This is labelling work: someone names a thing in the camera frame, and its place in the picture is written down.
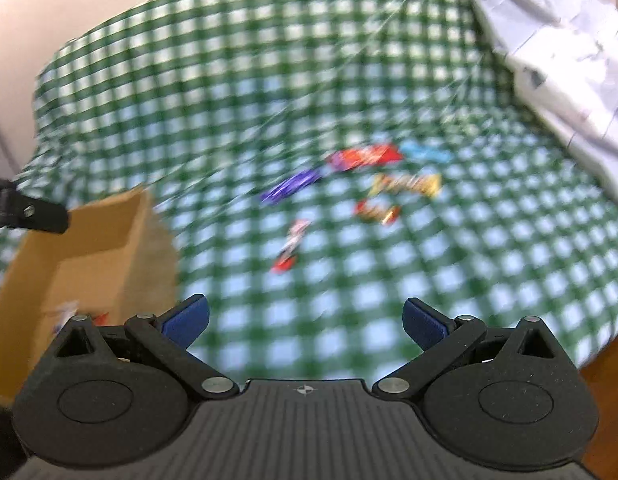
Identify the yellow snack bar wrapper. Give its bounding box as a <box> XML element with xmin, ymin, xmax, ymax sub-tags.
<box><xmin>369</xmin><ymin>174</ymin><xmax>443</xmax><ymax>197</ymax></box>

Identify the purple chocolate bar wrapper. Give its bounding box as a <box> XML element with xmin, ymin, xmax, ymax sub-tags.
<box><xmin>260</xmin><ymin>168</ymin><xmax>323</xmax><ymax>205</ymax></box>

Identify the red square snack packet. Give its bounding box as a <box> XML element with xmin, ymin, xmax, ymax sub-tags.
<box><xmin>89</xmin><ymin>312</ymin><xmax>108</xmax><ymax>326</ymax></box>

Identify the brown cardboard box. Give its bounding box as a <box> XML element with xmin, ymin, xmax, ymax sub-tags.
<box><xmin>0</xmin><ymin>188</ymin><xmax>179</xmax><ymax>406</ymax></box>

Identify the purple white stick pouch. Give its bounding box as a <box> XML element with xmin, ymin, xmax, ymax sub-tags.
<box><xmin>50</xmin><ymin>300</ymin><xmax>79</xmax><ymax>335</ymax></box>

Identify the red white black snack stick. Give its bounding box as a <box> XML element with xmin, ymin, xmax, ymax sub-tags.
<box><xmin>272</xmin><ymin>219</ymin><xmax>310</xmax><ymax>273</ymax></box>

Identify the small red orange candy bar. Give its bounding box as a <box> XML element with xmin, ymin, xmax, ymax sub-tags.
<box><xmin>355</xmin><ymin>200</ymin><xmax>401</xmax><ymax>226</ymax></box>

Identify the light blue stick packet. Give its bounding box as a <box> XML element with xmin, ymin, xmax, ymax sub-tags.
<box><xmin>399</xmin><ymin>140</ymin><xmax>453</xmax><ymax>164</ymax></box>

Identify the red wide snack packet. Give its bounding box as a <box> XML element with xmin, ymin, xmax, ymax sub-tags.
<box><xmin>327</xmin><ymin>144</ymin><xmax>403</xmax><ymax>171</ymax></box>

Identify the green checkered cloth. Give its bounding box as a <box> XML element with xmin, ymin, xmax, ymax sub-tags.
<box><xmin>18</xmin><ymin>0</ymin><xmax>618</xmax><ymax>382</ymax></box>

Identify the white grey patterned sheet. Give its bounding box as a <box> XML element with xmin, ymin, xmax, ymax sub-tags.
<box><xmin>473</xmin><ymin>0</ymin><xmax>618</xmax><ymax>203</ymax></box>

